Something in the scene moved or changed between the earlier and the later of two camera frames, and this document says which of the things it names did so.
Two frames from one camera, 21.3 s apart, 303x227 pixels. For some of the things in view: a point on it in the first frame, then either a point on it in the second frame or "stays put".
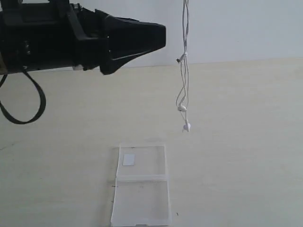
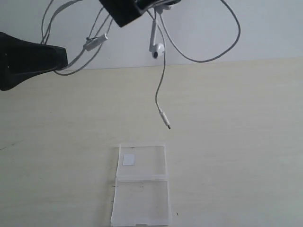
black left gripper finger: [129, 38] -> [21, 60]
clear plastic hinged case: [140, 196] stays put
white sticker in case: [129, 160] stays put
